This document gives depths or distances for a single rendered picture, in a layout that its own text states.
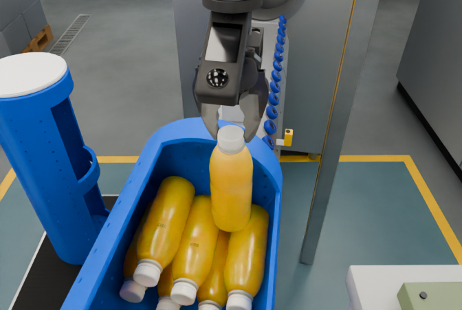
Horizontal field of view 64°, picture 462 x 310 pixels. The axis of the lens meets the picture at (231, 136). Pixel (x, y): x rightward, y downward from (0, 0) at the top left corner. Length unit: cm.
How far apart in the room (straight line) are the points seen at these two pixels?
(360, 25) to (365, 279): 76
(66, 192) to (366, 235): 147
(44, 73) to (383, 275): 111
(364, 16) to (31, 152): 111
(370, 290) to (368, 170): 193
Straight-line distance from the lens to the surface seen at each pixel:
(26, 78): 132
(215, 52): 42
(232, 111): 113
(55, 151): 137
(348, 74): 121
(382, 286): 57
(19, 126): 132
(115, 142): 264
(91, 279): 50
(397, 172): 253
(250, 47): 47
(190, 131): 63
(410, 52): 315
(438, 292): 56
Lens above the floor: 162
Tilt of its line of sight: 39 degrees down
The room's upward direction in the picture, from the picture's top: straight up
